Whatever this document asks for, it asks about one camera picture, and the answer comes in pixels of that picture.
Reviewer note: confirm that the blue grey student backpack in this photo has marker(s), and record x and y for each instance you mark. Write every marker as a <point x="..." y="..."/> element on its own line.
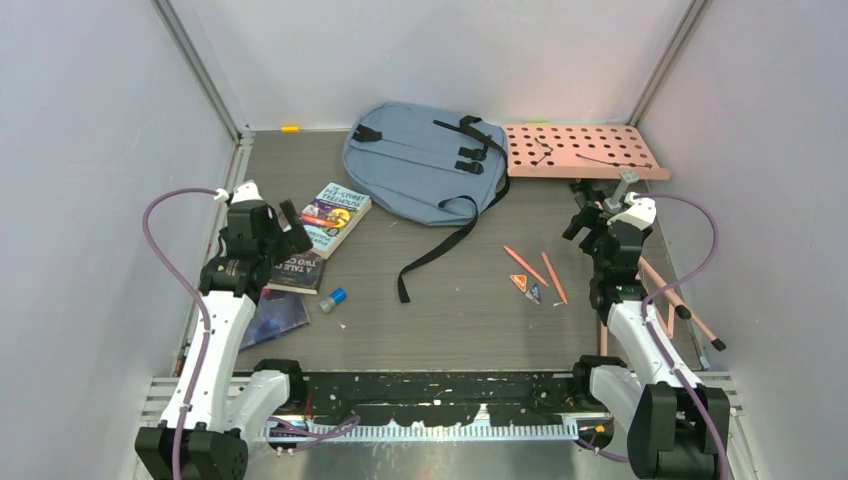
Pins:
<point x="434" y="167"/>

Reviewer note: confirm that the dark Tale of Two Cities book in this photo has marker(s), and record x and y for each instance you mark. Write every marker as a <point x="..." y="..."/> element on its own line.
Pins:
<point x="302" y="273"/>

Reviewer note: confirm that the orange triangular sticker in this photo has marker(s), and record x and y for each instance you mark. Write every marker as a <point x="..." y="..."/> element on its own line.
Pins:
<point x="520" y="281"/>

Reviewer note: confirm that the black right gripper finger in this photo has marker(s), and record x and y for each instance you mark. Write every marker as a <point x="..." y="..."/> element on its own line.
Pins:
<point x="583" y="193"/>
<point x="587" y="217"/>

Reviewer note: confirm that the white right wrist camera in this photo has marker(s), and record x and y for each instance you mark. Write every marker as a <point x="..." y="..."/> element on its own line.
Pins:
<point x="639" y="211"/>

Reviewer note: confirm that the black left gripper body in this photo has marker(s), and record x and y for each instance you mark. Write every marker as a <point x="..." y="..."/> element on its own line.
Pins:
<point x="275" y="243"/>

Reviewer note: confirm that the grey lego plate with post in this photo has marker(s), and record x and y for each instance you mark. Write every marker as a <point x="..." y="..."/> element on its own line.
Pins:
<point x="623" y="189"/>

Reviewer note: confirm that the dark blue galaxy cover book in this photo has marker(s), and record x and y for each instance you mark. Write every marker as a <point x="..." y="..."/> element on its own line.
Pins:
<point x="277" y="313"/>

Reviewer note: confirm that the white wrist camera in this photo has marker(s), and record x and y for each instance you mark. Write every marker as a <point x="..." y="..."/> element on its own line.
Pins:
<point x="639" y="211"/>
<point x="247" y="191"/>

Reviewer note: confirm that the pink perforated music stand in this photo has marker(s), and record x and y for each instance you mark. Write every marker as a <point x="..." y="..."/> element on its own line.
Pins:
<point x="580" y="152"/>

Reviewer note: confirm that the orange pencil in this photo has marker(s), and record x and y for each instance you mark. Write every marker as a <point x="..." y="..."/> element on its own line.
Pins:
<point x="554" y="277"/>
<point x="525" y="265"/>

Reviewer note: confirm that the blue capped glue stick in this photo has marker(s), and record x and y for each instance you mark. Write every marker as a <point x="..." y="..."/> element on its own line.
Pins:
<point x="337" y="297"/>

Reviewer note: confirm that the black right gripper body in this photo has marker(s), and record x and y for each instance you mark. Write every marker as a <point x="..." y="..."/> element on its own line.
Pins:
<point x="593" y="243"/>

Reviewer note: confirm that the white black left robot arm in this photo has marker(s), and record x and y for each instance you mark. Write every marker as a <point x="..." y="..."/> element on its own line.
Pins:
<point x="203" y="433"/>

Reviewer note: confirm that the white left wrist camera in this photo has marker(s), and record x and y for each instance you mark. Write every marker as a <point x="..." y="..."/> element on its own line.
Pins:
<point x="247" y="191"/>

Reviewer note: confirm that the orange pencil right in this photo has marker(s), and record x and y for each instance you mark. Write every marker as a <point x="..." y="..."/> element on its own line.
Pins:
<point x="554" y="277"/>

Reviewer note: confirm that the orange pencil left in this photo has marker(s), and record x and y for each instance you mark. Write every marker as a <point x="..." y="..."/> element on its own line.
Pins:
<point x="525" y="265"/>

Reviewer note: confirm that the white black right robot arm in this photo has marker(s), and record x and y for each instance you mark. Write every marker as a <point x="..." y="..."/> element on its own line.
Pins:
<point x="676" y="425"/>

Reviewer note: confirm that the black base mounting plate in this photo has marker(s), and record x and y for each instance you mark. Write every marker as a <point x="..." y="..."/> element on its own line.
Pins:
<point x="441" y="398"/>

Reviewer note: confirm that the colourful treehouse paperback book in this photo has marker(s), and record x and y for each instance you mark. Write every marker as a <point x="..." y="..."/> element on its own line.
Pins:
<point x="332" y="215"/>

